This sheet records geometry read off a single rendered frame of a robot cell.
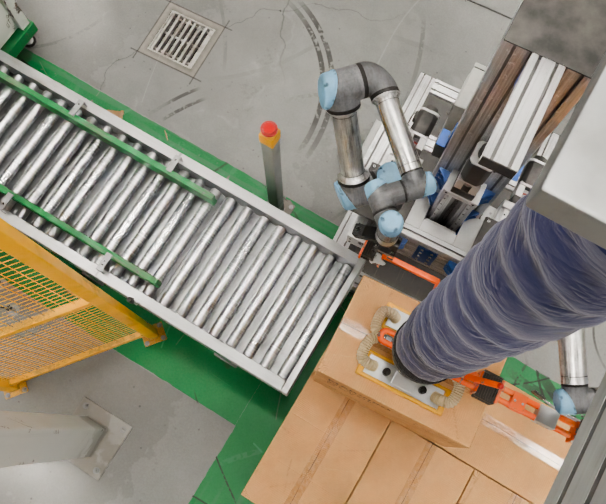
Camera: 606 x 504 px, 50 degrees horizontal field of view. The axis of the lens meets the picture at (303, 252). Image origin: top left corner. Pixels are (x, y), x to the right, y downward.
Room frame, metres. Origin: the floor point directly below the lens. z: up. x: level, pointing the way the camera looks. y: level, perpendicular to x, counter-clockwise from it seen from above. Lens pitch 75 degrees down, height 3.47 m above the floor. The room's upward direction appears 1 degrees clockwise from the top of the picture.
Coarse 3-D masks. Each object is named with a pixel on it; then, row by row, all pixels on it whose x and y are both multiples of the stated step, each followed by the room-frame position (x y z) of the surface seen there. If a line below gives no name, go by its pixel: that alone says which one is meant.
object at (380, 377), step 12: (384, 360) 0.25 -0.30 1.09; (360, 372) 0.20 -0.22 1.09; (372, 372) 0.20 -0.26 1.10; (384, 372) 0.20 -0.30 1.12; (384, 384) 0.16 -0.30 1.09; (420, 384) 0.17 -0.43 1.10; (432, 384) 0.17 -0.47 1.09; (408, 396) 0.12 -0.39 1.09; (420, 396) 0.12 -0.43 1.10; (432, 408) 0.08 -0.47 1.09; (444, 408) 0.08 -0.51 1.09
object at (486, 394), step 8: (480, 376) 0.19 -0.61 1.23; (488, 376) 0.19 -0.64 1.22; (496, 376) 0.19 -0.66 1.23; (480, 384) 0.16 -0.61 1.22; (504, 384) 0.16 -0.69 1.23; (472, 392) 0.13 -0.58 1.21; (480, 392) 0.14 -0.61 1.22; (488, 392) 0.14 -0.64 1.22; (496, 392) 0.14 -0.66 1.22; (480, 400) 0.11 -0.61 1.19; (488, 400) 0.11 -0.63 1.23; (496, 400) 0.11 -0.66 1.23
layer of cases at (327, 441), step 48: (288, 432) -0.01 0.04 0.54; (336, 432) -0.01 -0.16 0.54; (384, 432) 0.00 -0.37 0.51; (480, 432) 0.01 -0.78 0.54; (528, 432) 0.01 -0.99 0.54; (288, 480) -0.21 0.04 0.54; (336, 480) -0.20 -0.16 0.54; (384, 480) -0.20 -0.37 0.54; (432, 480) -0.19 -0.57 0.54; (480, 480) -0.19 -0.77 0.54; (528, 480) -0.18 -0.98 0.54
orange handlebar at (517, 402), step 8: (384, 256) 0.60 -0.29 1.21; (400, 264) 0.58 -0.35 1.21; (408, 264) 0.58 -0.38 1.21; (416, 272) 0.55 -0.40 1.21; (424, 272) 0.55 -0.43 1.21; (432, 280) 0.52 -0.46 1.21; (384, 328) 0.34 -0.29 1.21; (392, 336) 0.32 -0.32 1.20; (384, 344) 0.29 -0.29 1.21; (464, 384) 0.16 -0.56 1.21; (472, 384) 0.16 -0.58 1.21; (504, 392) 0.14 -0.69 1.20; (512, 392) 0.14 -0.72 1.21; (504, 400) 0.11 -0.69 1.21; (512, 400) 0.11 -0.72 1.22; (520, 400) 0.11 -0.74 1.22; (528, 400) 0.11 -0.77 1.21; (512, 408) 0.09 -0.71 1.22; (520, 408) 0.09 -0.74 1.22; (536, 408) 0.09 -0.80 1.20; (528, 416) 0.06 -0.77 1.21; (560, 416) 0.06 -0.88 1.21; (568, 424) 0.04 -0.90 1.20; (560, 432) 0.01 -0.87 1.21; (568, 432) 0.01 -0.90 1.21
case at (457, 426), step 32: (384, 288) 0.52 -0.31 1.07; (352, 320) 0.39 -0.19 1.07; (352, 352) 0.28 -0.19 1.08; (384, 352) 0.28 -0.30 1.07; (352, 384) 0.16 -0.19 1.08; (448, 384) 0.17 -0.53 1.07; (384, 416) 0.06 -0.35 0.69; (416, 416) 0.05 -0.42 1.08; (448, 416) 0.06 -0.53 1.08; (480, 416) 0.06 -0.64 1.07
